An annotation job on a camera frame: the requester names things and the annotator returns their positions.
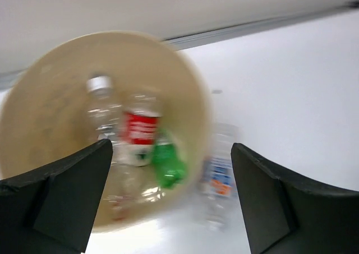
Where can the plain clear plastic bottle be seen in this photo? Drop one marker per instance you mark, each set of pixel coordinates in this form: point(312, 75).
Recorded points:
point(104, 109)

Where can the green plastic bottle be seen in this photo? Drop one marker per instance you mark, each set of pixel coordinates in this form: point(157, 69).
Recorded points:
point(169, 168)

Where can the aluminium table frame rail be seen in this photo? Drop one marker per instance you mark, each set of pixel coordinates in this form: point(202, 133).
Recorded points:
point(205, 37)

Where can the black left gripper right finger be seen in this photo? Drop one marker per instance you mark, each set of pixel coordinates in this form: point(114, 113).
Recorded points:
point(286, 212)

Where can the beige round plastic bin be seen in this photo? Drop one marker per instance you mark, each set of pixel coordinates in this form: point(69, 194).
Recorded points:
point(45, 116)

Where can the tall red label bottle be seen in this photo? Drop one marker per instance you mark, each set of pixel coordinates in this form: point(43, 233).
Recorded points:
point(139, 121)

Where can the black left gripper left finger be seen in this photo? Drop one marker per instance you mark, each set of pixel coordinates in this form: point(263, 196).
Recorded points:
point(51, 209)

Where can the blue orange label clear bottle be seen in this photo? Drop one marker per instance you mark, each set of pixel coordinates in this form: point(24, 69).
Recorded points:
point(216, 188)

